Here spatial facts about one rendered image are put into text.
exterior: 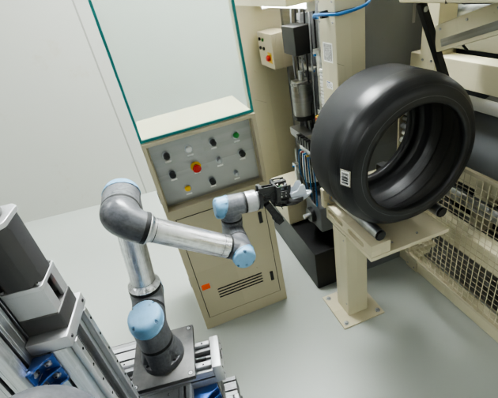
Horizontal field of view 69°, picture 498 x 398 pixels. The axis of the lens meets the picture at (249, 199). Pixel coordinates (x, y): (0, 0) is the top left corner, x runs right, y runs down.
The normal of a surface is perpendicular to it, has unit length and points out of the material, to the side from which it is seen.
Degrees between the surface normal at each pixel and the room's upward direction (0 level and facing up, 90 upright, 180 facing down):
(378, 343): 0
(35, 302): 90
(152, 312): 8
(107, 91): 90
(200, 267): 90
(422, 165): 50
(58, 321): 90
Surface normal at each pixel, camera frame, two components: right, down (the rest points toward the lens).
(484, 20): -0.93, 0.31
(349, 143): -0.46, 0.22
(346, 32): 0.32, 0.45
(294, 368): -0.18, -0.83
